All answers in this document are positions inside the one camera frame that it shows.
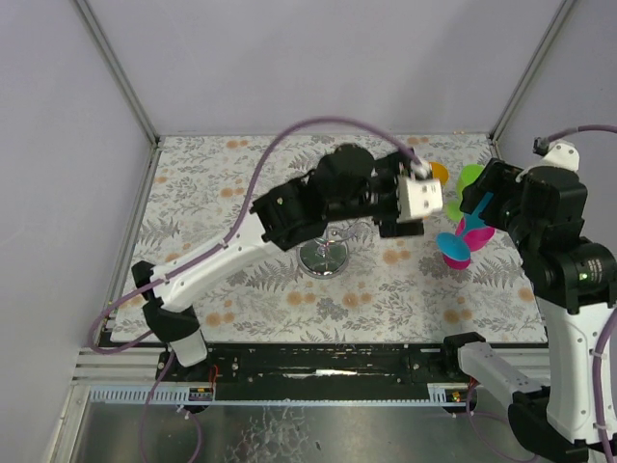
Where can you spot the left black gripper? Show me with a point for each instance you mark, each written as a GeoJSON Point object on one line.
{"type": "Point", "coordinates": [391, 199]}

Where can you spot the aluminium frame post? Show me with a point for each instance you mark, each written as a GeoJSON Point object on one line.
{"type": "Point", "coordinates": [114, 66]}
{"type": "Point", "coordinates": [533, 67]}

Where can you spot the pink plastic wine glass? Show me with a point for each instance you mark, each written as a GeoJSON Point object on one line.
{"type": "Point", "coordinates": [457, 247]}

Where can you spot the chrome wine glass rack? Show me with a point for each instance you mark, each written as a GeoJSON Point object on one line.
{"type": "Point", "coordinates": [326, 256]}

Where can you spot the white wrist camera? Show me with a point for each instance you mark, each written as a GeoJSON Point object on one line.
{"type": "Point", "coordinates": [558, 154]}
{"type": "Point", "coordinates": [419, 193]}

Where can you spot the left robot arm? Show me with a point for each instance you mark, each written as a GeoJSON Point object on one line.
{"type": "Point", "coordinates": [348, 183]}

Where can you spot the floral patterned table mat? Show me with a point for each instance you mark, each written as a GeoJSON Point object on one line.
{"type": "Point", "coordinates": [390, 290]}

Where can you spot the right aluminium frame post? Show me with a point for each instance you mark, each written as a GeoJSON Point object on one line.
{"type": "Point", "coordinates": [533, 67]}

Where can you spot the orange plastic wine glass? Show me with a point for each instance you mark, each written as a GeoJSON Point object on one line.
{"type": "Point", "coordinates": [440, 172]}

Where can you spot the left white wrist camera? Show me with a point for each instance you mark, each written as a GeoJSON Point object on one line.
{"type": "Point", "coordinates": [419, 193]}

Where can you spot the green plastic wine glass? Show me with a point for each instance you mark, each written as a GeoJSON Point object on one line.
{"type": "Point", "coordinates": [469, 174]}

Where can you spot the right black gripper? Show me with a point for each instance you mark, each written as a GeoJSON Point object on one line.
{"type": "Point", "coordinates": [482, 188]}

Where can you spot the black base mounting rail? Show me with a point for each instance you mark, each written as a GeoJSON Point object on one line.
{"type": "Point", "coordinates": [320, 372]}

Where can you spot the left aluminium frame post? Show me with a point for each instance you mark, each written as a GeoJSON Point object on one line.
{"type": "Point", "coordinates": [114, 66]}

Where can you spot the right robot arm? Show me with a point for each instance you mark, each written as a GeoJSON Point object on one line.
{"type": "Point", "coordinates": [574, 285]}

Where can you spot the blue plastic wine glass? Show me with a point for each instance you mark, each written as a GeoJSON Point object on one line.
{"type": "Point", "coordinates": [473, 219]}

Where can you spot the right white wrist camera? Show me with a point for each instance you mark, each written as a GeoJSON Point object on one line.
{"type": "Point", "coordinates": [558, 154]}

